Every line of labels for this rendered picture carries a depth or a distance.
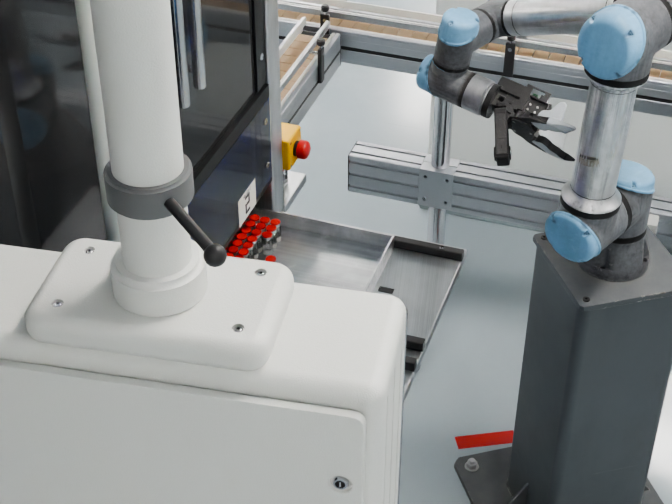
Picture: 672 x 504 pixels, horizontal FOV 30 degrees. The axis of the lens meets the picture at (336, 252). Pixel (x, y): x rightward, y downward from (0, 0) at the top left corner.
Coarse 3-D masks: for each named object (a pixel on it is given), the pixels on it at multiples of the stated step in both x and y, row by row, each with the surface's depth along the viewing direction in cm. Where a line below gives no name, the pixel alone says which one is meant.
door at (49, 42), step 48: (0, 0) 148; (48, 0) 158; (0, 48) 150; (48, 48) 160; (0, 96) 152; (48, 96) 163; (0, 144) 154; (48, 144) 165; (0, 192) 156; (48, 192) 168; (96, 192) 181; (0, 240) 159; (48, 240) 171
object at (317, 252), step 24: (264, 216) 259; (288, 216) 256; (288, 240) 255; (312, 240) 255; (336, 240) 255; (360, 240) 254; (384, 240) 252; (288, 264) 248; (312, 264) 248; (336, 264) 248; (360, 264) 248; (384, 264) 247; (360, 288) 242
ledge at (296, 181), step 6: (288, 174) 274; (294, 174) 274; (300, 174) 274; (288, 180) 272; (294, 180) 272; (300, 180) 272; (288, 186) 271; (294, 186) 271; (300, 186) 272; (288, 192) 269; (294, 192) 269; (288, 198) 267; (294, 198) 270; (288, 204) 267
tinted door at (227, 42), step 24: (216, 0) 210; (240, 0) 220; (216, 24) 212; (240, 24) 222; (216, 48) 214; (240, 48) 224; (216, 72) 216; (240, 72) 227; (192, 96) 208; (216, 96) 218; (240, 96) 229; (192, 120) 210; (216, 120) 220; (192, 144) 212
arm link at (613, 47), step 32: (640, 0) 218; (608, 32) 215; (640, 32) 214; (608, 64) 217; (640, 64) 218; (608, 96) 224; (608, 128) 227; (576, 160) 237; (608, 160) 232; (576, 192) 239; (608, 192) 237; (576, 224) 239; (608, 224) 240; (576, 256) 244
